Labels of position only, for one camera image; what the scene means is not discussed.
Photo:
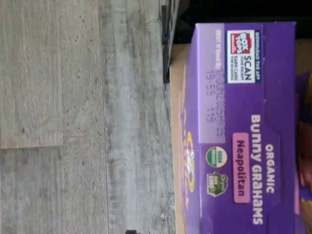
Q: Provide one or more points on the purple Annie's box pink patch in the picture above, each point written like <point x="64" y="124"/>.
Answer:
<point x="243" y="109"/>

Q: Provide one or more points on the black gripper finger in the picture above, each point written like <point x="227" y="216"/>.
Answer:
<point x="130" y="232"/>

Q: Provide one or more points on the black metal shelving rack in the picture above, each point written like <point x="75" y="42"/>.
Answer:
<point x="176" y="102"/>

